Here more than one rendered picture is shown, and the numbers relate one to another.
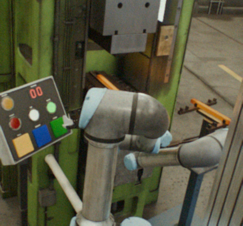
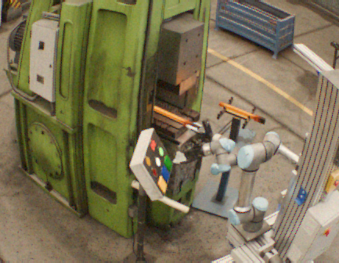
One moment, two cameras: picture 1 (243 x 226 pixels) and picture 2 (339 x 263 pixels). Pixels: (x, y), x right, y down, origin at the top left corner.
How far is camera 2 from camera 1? 2.02 m
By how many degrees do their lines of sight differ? 24
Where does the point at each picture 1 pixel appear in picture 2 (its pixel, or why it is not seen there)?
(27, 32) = (94, 90)
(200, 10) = not seen: outside the picture
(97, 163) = (250, 181)
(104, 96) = (254, 150)
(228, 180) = (305, 169)
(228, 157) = (304, 160)
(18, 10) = (89, 77)
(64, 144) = not seen: hidden behind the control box
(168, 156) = not seen: hidden behind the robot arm
